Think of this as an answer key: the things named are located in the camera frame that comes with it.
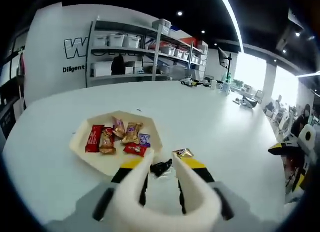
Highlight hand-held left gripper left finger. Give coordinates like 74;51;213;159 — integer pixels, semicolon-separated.
46;158;151;232

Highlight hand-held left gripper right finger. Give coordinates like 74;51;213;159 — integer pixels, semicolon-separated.
176;156;273;232

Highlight long red food packet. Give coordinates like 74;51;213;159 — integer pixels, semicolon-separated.
85;124;105;154

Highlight cream food tongs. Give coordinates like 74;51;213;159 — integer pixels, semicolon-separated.
112;149;223;232

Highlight small red food packet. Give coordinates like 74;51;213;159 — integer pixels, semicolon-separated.
123;142;149;158

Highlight purple food packet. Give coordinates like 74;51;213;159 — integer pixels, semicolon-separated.
138;133;153;147

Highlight cream food container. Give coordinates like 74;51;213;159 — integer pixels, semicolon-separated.
69;110;165;178

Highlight row of office chairs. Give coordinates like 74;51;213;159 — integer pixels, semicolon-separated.
254;89;301;140

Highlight small black packet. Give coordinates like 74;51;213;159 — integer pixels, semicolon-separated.
149;158;174;178

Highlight green bottle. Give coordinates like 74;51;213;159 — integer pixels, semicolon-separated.
223;73;232;94

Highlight black monitor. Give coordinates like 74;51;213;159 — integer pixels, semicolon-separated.
217;46;233;69

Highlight large white box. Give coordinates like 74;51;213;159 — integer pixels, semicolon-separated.
91;61;113;78

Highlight long ceiling light strip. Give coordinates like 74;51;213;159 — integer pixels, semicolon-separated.
216;0;247;54

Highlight black bag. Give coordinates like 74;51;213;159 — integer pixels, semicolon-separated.
111;55;126;76

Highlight pink hanging bag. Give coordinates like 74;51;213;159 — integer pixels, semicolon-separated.
18;50;28;79

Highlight grey metal shelf rack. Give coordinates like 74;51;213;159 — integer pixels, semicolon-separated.
86;18;210;88

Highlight rows of white storage boxes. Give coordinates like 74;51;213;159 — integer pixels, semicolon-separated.
93;18;208;65

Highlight ceiling spotlights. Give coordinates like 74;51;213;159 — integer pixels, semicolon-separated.
53;0;316;54

